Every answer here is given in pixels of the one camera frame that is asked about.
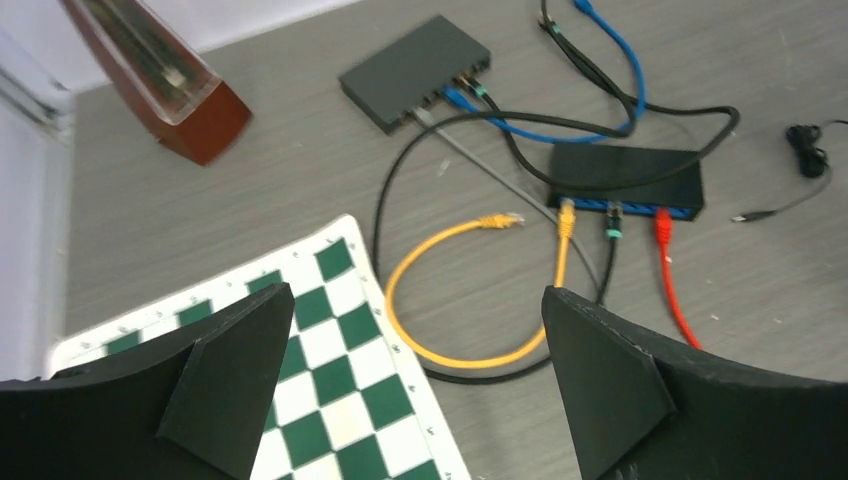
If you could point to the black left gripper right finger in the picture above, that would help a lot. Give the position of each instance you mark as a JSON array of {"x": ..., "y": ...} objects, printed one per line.
[{"x": 640, "y": 405}]

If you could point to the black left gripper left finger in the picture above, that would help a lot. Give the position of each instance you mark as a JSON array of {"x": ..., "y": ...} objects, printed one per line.
[{"x": 189, "y": 404}]

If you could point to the black blue network switch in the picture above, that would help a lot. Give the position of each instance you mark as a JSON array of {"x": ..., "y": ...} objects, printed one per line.
[{"x": 640, "y": 180}]

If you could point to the dark grey network switch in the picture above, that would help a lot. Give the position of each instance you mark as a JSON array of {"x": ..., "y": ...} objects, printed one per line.
[{"x": 412, "y": 71}]

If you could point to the green white chessboard mat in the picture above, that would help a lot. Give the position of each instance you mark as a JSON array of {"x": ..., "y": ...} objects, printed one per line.
[{"x": 351, "y": 400}]

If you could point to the brown wooden metronome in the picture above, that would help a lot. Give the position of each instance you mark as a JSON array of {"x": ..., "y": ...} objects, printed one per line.
[{"x": 179, "y": 99}]

